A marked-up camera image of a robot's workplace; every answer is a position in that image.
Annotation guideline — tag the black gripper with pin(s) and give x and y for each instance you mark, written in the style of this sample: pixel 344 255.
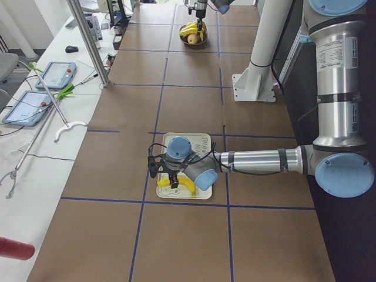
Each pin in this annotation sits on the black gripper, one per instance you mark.
pixel 200 13
pixel 171 174

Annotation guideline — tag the yellow banana with brown tip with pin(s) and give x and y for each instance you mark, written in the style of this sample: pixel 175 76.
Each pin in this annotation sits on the yellow banana with brown tip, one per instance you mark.
pixel 165 188

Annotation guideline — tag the bright yellow-green banana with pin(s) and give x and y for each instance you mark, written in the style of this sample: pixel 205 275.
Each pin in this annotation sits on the bright yellow-green banana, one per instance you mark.
pixel 194 23

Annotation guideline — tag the yellow banana short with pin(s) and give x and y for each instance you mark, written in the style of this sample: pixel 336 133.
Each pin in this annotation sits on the yellow banana short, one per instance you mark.
pixel 187 30

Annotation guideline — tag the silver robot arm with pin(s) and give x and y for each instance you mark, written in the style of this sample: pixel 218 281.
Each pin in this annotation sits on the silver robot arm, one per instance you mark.
pixel 222 6
pixel 336 158

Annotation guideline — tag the brown wicker basket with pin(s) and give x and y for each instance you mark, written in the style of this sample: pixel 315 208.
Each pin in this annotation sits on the brown wicker basket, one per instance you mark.
pixel 203 36

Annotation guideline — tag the white rectangular tray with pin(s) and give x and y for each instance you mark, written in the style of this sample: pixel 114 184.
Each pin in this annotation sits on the white rectangular tray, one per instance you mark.
pixel 195 150

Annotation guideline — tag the black monitor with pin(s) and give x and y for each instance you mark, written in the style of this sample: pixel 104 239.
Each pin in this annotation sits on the black monitor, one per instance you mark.
pixel 117 13

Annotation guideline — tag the black labelled box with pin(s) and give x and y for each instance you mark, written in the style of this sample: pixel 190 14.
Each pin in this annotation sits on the black labelled box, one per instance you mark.
pixel 116 42

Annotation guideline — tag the orange black connector box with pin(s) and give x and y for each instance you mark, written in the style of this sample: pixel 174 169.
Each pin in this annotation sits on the orange black connector box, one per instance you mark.
pixel 110 60

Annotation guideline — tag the black keyboard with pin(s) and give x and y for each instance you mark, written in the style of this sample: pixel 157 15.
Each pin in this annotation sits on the black keyboard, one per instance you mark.
pixel 94 26

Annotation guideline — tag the black computer mouse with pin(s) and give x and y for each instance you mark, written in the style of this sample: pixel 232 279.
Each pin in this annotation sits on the black computer mouse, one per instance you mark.
pixel 71 49

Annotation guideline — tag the blue teach pendant far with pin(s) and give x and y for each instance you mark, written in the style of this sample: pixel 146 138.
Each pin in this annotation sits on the blue teach pendant far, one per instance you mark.
pixel 58 75

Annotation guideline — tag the blue teach pendant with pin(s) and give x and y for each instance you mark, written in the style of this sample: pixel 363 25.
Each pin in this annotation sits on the blue teach pendant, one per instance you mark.
pixel 58 75
pixel 29 109

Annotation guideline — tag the metal reacher grabber tool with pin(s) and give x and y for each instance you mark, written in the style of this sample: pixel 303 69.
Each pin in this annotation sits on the metal reacher grabber tool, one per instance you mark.
pixel 51 109

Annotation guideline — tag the blue teach pendant near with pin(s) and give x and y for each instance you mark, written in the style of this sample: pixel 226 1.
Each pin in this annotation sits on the blue teach pendant near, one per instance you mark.
pixel 29 109

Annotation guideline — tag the red cylinder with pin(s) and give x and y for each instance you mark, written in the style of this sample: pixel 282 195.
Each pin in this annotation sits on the red cylinder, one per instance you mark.
pixel 16 250

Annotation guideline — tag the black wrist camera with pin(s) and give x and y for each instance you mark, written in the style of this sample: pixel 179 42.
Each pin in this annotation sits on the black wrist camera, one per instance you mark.
pixel 153 166

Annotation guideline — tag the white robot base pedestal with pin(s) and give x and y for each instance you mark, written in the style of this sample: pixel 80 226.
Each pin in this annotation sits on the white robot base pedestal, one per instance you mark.
pixel 256 83

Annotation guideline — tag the aluminium frame post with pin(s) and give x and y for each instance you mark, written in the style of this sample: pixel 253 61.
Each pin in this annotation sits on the aluminium frame post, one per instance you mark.
pixel 83 26

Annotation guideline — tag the green handled grabber tool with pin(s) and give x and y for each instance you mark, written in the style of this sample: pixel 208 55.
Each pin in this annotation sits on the green handled grabber tool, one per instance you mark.
pixel 64 92

